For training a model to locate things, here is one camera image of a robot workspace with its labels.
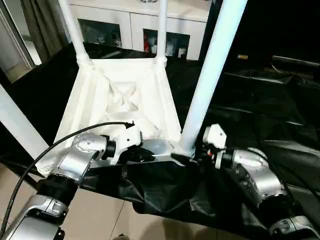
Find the white plastic table top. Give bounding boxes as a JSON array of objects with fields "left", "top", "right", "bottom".
[{"left": 35, "top": 57, "right": 198, "bottom": 178}]

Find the black shiny mat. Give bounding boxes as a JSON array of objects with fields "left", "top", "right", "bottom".
[{"left": 0, "top": 40, "right": 320, "bottom": 234}]

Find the long dark metal bar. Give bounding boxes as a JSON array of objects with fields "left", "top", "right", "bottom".
[{"left": 270, "top": 54, "right": 320, "bottom": 68}]

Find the white glass-door cabinet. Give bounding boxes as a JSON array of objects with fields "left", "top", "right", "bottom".
[{"left": 68, "top": 0, "right": 213, "bottom": 61}]

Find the grey curtain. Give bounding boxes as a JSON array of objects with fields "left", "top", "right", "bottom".
[{"left": 20, "top": 0, "right": 73, "bottom": 68}]

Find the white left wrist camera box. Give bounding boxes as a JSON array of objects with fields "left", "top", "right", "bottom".
[{"left": 109, "top": 123, "right": 144, "bottom": 166}]

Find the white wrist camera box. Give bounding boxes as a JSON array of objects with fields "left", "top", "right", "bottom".
[
  {"left": 202, "top": 123, "right": 228, "bottom": 170},
  {"left": 109, "top": 123, "right": 144, "bottom": 166}
]

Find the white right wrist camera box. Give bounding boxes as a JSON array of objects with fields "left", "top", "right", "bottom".
[{"left": 202, "top": 123, "right": 228, "bottom": 170}]

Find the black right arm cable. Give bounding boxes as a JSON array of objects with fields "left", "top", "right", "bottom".
[{"left": 204, "top": 141, "right": 320, "bottom": 201}]

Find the black table frame leg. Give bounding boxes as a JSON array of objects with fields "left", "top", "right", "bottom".
[{"left": 23, "top": 171, "right": 39, "bottom": 189}]

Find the glass door with grey frame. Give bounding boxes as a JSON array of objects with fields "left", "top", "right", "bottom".
[{"left": 0, "top": 0, "right": 44, "bottom": 84}]

